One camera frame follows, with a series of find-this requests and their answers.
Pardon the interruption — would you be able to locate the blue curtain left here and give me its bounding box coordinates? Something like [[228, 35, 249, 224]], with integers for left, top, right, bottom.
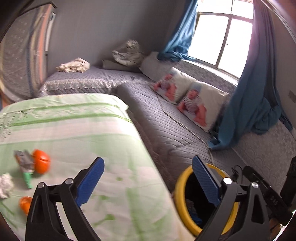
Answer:
[[157, 0, 198, 62]]

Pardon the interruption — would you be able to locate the yellow rimmed trash bin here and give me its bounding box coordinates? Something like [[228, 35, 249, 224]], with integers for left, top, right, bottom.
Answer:
[[174, 156, 233, 237]]

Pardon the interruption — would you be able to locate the grey quilted corner sofa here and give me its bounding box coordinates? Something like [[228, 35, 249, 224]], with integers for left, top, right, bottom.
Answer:
[[38, 52, 295, 198]]

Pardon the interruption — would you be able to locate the right baby print pillow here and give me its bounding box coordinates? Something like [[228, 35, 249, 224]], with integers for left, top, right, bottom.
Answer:
[[178, 81, 229, 132]]

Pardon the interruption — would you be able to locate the left baby print pillow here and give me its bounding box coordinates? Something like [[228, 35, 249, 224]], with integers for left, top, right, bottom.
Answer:
[[151, 67, 196, 104]]

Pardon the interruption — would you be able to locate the whole orange peel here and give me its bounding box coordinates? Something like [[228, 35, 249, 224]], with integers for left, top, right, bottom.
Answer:
[[32, 149, 51, 174]]

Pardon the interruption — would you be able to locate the blue curtain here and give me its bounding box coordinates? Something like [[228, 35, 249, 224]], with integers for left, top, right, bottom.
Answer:
[[157, 0, 198, 62], [208, 1, 293, 150]]

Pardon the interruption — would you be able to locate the white tissue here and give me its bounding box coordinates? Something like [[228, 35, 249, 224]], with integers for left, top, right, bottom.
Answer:
[[0, 173, 14, 199]]

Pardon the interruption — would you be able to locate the green floral table cloth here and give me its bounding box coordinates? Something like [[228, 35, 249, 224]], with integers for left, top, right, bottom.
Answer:
[[1, 93, 194, 240]]

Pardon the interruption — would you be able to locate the tiger plush toy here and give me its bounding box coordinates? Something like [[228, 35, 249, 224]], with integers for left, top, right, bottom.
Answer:
[[112, 40, 144, 67]]

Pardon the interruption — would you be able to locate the grey flat cushion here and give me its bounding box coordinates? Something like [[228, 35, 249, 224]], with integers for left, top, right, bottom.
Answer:
[[102, 60, 141, 73]]

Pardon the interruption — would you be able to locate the blue curtain right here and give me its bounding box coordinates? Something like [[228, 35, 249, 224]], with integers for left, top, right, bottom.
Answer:
[[208, 1, 293, 150]]

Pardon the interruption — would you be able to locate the baby print pillow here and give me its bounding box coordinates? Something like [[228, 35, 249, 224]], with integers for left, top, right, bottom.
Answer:
[[178, 81, 229, 132], [151, 67, 196, 104]]

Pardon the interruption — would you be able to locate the grey green snack wrapper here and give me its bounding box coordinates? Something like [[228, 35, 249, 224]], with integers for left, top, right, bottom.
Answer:
[[14, 150, 35, 189]]

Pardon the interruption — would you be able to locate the window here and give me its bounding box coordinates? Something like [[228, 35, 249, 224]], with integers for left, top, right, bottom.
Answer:
[[188, 0, 253, 78]]

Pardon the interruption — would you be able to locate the cream crumpled cloth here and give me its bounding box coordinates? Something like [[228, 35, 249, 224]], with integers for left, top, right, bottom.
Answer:
[[56, 58, 90, 73]]

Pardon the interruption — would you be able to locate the open orange peel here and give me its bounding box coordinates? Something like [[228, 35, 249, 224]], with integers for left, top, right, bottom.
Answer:
[[19, 196, 32, 216]]

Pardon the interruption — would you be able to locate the striped grey folded mattress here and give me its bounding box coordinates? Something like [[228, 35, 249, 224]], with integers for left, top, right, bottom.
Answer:
[[1, 2, 56, 102]]

